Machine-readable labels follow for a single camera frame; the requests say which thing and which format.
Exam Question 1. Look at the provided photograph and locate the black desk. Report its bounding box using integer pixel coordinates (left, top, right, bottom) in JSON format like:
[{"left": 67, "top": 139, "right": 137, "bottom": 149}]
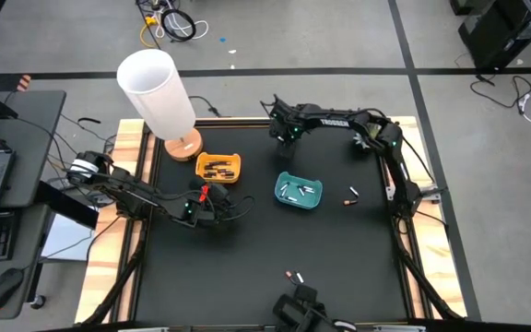
[{"left": 0, "top": 89, "right": 67, "bottom": 322}]

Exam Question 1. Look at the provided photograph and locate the white floor cable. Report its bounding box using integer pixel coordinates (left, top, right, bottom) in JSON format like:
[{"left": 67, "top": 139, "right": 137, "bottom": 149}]
[{"left": 153, "top": 13, "right": 210, "bottom": 42}]

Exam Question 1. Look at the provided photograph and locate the black floor cable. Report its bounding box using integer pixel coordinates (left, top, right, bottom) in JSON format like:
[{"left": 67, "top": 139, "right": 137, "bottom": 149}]
[{"left": 469, "top": 73, "right": 531, "bottom": 111}]

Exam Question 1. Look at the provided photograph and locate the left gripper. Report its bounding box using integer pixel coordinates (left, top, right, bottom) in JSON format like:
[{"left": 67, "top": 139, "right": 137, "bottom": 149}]
[{"left": 189, "top": 176, "right": 232, "bottom": 226}]

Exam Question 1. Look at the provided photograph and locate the black lamp power cord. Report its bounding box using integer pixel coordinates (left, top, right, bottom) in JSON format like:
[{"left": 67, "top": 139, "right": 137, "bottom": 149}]
[{"left": 188, "top": 95, "right": 223, "bottom": 118}]

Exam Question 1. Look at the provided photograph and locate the black computer tower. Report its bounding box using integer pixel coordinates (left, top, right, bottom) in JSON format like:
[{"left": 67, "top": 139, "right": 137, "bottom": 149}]
[{"left": 457, "top": 0, "right": 531, "bottom": 71}]

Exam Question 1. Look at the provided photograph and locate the black strapped device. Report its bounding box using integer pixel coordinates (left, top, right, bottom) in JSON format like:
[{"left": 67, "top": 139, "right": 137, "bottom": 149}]
[{"left": 272, "top": 283, "right": 358, "bottom": 332}]

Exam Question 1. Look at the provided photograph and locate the teal plastic bin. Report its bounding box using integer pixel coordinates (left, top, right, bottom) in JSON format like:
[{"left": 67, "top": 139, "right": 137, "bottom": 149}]
[{"left": 273, "top": 171, "right": 324, "bottom": 210}]

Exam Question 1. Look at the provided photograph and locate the wooden table side board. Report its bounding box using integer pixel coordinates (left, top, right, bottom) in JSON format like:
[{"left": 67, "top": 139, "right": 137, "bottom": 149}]
[
  {"left": 383, "top": 114, "right": 469, "bottom": 320},
  {"left": 74, "top": 118, "right": 159, "bottom": 325}
]

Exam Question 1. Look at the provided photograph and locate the black coiled cable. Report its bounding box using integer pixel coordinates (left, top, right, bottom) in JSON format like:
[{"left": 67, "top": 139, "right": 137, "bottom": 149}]
[{"left": 160, "top": 7, "right": 199, "bottom": 42}]

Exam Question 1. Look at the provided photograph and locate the black cable conduit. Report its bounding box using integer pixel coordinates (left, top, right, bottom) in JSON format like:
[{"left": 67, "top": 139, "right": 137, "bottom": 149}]
[
  {"left": 392, "top": 220, "right": 463, "bottom": 323},
  {"left": 82, "top": 230, "right": 147, "bottom": 326}
]

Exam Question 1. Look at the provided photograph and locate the white lamp with wooden base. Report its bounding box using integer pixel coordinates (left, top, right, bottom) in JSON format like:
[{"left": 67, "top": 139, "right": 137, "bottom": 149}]
[{"left": 115, "top": 48, "right": 205, "bottom": 162}]

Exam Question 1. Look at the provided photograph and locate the yellow plastic bin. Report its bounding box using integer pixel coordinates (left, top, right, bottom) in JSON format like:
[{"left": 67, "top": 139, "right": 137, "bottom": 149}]
[{"left": 195, "top": 152, "right": 242, "bottom": 184}]

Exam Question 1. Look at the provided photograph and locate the yellow floor cable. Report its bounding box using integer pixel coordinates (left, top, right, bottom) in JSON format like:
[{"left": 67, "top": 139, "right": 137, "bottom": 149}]
[{"left": 138, "top": 16, "right": 161, "bottom": 49}]

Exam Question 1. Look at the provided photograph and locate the black computer mouse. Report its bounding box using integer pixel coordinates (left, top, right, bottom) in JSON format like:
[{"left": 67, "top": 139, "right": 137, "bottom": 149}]
[{"left": 0, "top": 267, "right": 26, "bottom": 313}]

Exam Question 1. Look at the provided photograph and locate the black desk foot bar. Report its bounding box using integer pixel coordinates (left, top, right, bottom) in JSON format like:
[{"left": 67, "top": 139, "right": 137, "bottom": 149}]
[{"left": 34, "top": 182, "right": 100, "bottom": 231}]

